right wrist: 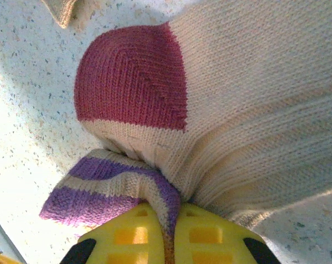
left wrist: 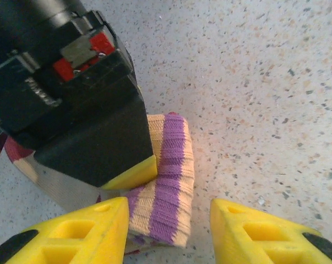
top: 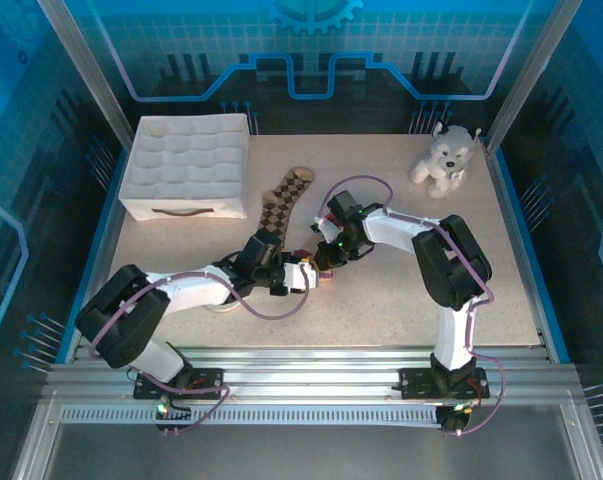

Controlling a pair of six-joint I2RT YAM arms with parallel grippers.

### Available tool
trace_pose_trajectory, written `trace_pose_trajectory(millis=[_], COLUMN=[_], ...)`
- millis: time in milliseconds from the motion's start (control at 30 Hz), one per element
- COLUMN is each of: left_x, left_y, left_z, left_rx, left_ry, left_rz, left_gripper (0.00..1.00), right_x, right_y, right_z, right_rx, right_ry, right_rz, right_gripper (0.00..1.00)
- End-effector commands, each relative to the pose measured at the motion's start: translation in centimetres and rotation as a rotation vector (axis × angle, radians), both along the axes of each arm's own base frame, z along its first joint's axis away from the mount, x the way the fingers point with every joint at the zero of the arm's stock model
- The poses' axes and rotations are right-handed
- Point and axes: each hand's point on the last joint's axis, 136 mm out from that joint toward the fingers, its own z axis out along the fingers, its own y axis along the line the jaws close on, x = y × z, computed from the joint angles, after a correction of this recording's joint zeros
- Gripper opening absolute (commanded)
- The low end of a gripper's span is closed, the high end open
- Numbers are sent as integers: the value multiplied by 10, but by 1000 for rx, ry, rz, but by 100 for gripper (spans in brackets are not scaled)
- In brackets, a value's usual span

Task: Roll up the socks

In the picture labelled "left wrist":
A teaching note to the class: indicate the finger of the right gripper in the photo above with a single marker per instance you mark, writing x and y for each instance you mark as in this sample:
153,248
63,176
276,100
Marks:
105,143

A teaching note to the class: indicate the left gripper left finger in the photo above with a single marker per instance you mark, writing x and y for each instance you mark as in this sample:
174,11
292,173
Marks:
72,239

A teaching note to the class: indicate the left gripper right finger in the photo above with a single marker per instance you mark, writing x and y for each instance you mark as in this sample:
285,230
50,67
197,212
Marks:
264,242

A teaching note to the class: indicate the tan red purple striped sock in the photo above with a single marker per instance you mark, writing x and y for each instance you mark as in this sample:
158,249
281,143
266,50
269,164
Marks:
171,165

